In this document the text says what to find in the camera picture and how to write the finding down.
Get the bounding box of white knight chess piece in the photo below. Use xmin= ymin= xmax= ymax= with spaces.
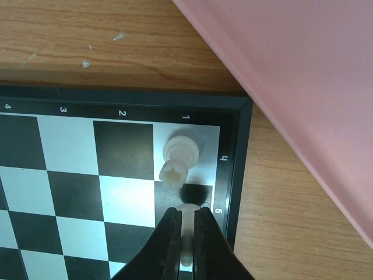
xmin=177 ymin=204 xmax=199 ymax=267

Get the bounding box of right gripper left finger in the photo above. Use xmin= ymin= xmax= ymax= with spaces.
xmin=112 ymin=207 xmax=182 ymax=280

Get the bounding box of white rook chess piece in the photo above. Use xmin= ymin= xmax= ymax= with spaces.
xmin=159 ymin=129 xmax=205 ymax=189

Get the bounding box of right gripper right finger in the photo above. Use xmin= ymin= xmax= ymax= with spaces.
xmin=193 ymin=207 xmax=254 ymax=279

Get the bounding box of pink plastic tray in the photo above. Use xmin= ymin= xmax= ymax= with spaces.
xmin=175 ymin=1 xmax=372 ymax=244

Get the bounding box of black and silver chessboard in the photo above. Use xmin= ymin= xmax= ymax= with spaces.
xmin=1 ymin=86 xmax=253 ymax=279

